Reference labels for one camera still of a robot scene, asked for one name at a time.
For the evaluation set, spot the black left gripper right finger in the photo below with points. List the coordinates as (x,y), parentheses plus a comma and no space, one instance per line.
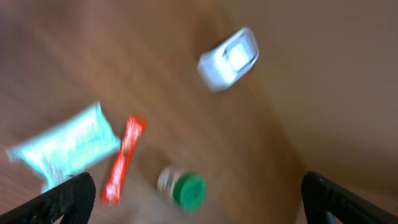
(325,202)

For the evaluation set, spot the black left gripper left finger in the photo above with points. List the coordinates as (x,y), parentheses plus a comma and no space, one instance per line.
(70,202)

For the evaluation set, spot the teal wet wipes pack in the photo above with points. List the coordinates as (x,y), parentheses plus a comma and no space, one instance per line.
(68,148)

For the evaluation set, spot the red Nescafe stick sachet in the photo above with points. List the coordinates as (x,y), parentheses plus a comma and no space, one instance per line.
(111,193)

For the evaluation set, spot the white barcode scanner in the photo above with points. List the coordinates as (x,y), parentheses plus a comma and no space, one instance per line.
(224,65)

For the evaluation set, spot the green lid jar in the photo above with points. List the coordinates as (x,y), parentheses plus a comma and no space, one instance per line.
(185,188)

